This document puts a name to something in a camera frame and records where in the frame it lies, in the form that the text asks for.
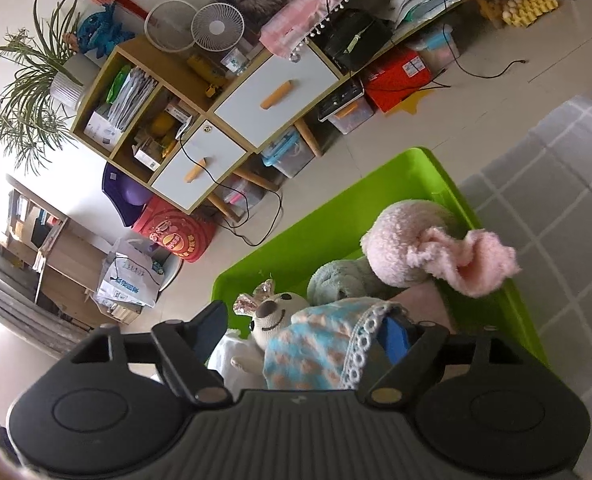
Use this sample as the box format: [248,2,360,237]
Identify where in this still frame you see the grey curtain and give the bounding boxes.
[0,239,93,362]

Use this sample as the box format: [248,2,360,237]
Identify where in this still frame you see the white ring fan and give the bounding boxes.
[144,0,197,54]

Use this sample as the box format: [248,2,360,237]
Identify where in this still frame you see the glass cup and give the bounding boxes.
[220,46,250,77]

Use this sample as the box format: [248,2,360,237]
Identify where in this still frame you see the yellow egg tray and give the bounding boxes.
[477,0,560,29]

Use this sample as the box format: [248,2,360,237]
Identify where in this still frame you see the small clear storage box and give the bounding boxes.
[215,176,267,212]

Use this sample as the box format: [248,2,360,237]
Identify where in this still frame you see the blue plush toy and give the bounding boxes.
[75,1,135,54]

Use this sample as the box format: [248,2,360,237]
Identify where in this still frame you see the grey white checked blanket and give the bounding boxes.
[454,94,592,480]

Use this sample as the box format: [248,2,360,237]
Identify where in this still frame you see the potted green plant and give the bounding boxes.
[0,0,108,177]

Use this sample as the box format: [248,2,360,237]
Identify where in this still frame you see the small cardboard box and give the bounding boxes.
[131,141,163,172]

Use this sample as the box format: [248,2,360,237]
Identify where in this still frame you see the purple bag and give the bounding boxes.
[101,160,163,229]

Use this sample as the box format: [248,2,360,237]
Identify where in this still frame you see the clear storage box pastel contents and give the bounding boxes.
[415,24,460,72]

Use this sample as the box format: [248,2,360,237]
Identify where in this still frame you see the white carton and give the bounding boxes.
[82,109,125,152]

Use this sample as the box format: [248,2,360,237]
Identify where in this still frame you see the yellow star mat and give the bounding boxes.
[400,86,440,117]

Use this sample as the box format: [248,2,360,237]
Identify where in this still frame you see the black cable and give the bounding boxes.
[444,24,527,82]

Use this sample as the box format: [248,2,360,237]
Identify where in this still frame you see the white paper bag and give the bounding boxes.
[95,236,167,309]

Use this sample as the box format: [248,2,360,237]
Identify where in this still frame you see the green fuzzy sock roll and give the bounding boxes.
[307,256,403,307]

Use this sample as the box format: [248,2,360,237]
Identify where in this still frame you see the crochet mouse doll blue dress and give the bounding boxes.
[231,280,413,393]

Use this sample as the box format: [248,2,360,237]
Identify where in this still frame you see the yellow toy excavator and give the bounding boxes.
[185,52,230,99]

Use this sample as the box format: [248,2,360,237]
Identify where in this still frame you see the small white desk fan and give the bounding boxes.
[191,2,245,54]

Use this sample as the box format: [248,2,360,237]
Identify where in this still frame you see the pink cloth with pompom trim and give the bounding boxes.
[259,0,407,59]

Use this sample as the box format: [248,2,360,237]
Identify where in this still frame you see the clear storage box black lid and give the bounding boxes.
[317,79,377,136]

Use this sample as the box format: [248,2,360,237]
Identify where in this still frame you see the white drawer wooden handle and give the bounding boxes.
[211,44,347,152]
[150,119,250,212]

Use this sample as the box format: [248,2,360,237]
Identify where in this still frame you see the pink square towel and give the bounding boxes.
[390,280,457,336]

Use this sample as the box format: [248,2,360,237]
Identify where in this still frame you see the clear storage box blue lid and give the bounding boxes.
[261,126,317,179]

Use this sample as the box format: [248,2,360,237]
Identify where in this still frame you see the stack of papers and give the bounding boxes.
[106,64,157,132]

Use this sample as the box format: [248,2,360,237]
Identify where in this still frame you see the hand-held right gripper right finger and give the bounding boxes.
[357,310,521,408]

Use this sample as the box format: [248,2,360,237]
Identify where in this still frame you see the red bag with print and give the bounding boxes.
[131,194,217,264]

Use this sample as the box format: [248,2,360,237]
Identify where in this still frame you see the pink fuzzy sock roll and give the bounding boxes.
[360,200,522,298]

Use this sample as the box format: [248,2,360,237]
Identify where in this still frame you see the wooden desk shelf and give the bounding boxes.
[3,174,143,332]

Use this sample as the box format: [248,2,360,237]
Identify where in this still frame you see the red cardboard box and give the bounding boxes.
[362,46,435,114]

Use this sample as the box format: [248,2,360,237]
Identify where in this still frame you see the black bag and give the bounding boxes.
[322,7,395,74]

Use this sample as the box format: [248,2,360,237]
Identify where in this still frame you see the green plastic box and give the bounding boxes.
[211,147,550,361]

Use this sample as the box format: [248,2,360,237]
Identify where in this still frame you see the wooden cabinet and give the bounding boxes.
[71,0,469,221]

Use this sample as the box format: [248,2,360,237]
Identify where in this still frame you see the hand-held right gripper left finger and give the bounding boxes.
[70,300,234,409]

